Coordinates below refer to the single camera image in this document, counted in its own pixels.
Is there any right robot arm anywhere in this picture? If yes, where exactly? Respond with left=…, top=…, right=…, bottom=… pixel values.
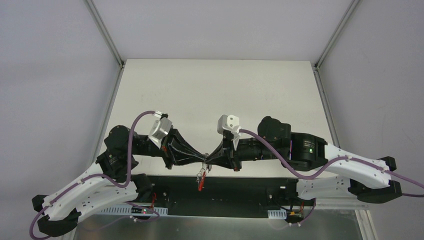
left=205, top=115, right=403, bottom=205

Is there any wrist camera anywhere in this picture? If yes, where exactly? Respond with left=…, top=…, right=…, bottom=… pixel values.
left=217, top=114, right=242, bottom=150
left=148, top=117, right=173, bottom=149

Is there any silver key organiser plate with rings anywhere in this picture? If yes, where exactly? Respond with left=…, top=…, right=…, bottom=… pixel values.
left=196, top=163, right=212, bottom=192

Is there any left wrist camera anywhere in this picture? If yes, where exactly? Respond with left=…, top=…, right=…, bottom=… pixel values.
left=148, top=117, right=173, bottom=149

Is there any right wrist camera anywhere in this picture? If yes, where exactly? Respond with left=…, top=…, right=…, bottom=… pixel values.
left=217, top=114, right=242, bottom=150

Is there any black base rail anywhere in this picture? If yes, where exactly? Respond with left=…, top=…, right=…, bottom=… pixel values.
left=136, top=175, right=314, bottom=218

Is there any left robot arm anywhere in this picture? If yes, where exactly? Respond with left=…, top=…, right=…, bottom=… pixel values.
left=29, top=122, right=210, bottom=239

